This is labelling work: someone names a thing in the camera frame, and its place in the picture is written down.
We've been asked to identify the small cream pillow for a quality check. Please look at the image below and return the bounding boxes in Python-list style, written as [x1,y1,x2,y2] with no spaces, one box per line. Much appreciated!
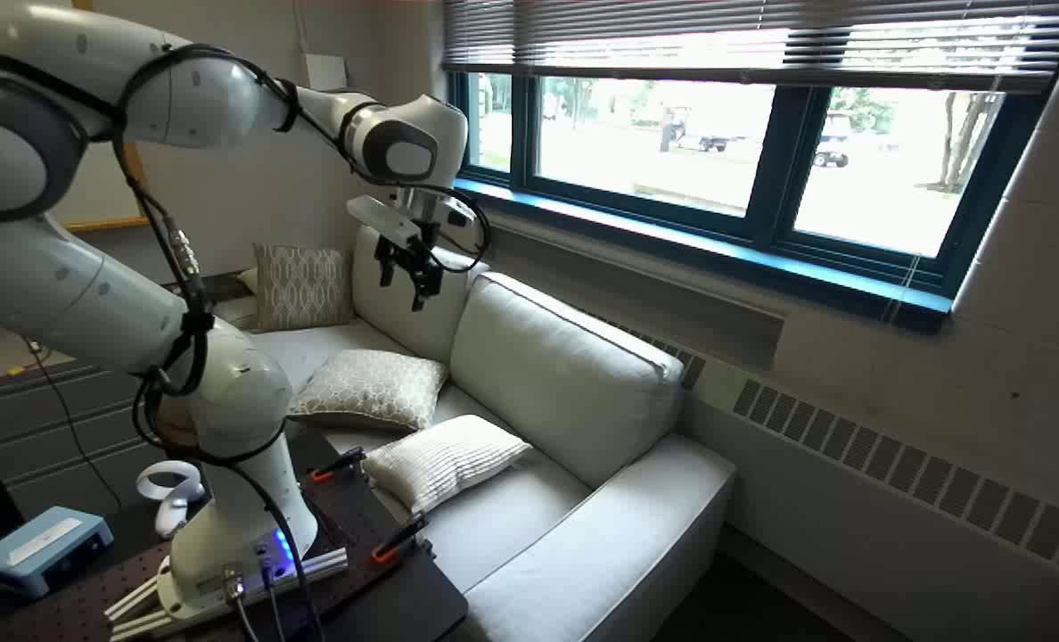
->
[361,409,535,516]

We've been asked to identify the thin black hanging cable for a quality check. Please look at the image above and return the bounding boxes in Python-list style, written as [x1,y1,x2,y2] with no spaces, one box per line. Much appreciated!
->
[25,340,124,513]

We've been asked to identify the wall radiator grille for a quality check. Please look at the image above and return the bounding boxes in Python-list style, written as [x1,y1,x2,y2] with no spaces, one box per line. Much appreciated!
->
[726,374,1059,581]

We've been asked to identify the white wall box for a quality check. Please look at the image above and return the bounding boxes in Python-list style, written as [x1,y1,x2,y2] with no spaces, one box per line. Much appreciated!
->
[303,49,350,91]

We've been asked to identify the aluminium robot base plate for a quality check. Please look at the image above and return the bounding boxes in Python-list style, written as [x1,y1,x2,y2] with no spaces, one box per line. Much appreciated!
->
[101,540,352,642]

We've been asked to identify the gray drawer cabinet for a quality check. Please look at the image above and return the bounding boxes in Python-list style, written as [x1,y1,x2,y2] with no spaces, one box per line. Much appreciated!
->
[0,341,168,521]

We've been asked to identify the dark window blinds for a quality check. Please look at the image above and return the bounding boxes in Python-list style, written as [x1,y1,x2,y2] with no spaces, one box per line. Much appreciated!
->
[437,0,1059,99]

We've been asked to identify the large octagon-patterned pillow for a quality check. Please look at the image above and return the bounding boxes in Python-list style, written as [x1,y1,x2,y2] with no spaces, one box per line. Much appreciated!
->
[285,344,449,433]

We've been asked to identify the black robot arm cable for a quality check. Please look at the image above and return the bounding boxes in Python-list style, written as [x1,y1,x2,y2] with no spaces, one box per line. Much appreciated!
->
[0,42,495,642]

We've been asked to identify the blue-framed wide window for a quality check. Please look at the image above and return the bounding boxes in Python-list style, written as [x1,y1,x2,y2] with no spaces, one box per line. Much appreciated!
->
[428,63,1050,321]

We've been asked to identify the light gray couch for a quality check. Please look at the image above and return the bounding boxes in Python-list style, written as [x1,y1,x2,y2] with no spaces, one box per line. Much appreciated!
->
[210,221,738,642]

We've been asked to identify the blue electronics box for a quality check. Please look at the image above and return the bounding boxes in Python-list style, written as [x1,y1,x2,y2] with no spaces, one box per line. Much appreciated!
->
[0,501,119,600]

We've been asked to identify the white VR controller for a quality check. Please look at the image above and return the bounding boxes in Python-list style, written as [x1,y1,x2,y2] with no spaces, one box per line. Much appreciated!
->
[132,457,210,540]

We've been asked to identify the orange-black clamp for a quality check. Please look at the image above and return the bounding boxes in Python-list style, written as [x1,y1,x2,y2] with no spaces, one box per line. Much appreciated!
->
[308,447,370,487]
[369,510,432,565]

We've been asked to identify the black robot table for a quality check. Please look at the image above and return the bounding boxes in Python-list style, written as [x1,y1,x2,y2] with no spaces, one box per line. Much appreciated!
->
[0,419,470,642]

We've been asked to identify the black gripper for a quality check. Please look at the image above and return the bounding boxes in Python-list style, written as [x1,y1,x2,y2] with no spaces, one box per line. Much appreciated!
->
[373,230,449,313]

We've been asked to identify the diamond-patterned gray pillow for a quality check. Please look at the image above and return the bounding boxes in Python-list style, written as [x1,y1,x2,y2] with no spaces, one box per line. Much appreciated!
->
[251,242,358,334]

